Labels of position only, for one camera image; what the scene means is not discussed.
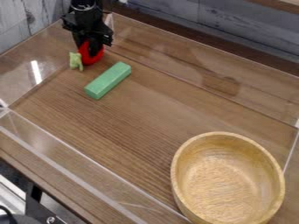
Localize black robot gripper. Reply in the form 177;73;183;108
62;0;114;57

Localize red plush strawberry toy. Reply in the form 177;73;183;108
70;41;105;71

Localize green rectangular block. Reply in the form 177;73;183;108
85;61;131;100

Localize clear acrylic tray walls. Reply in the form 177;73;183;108
0;16;299;224

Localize light wooden bowl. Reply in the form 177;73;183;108
171;131;286;224

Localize black metal bracket with bolt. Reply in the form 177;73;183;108
24;185;67;224

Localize black cable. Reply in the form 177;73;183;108
0;205;16;224

